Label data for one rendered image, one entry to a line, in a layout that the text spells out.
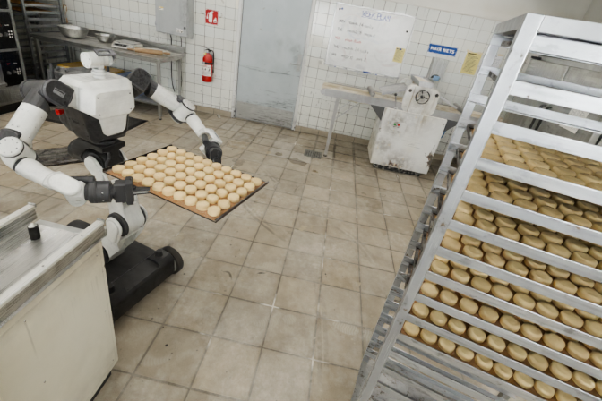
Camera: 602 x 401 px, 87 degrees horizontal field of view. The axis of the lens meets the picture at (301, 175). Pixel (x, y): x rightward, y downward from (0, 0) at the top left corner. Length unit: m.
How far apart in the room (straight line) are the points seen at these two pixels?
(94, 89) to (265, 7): 3.88
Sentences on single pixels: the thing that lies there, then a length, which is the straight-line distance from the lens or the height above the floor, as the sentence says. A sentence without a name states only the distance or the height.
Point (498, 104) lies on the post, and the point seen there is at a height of 1.65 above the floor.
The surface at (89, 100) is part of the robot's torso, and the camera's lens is 1.69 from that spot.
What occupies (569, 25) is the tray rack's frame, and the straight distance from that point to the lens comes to 0.82.
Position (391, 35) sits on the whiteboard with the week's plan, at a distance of 5.13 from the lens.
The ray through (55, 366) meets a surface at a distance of 1.59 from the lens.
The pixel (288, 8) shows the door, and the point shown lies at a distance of 5.21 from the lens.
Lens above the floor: 1.75
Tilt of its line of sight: 26 degrees down
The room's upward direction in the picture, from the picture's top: 11 degrees clockwise
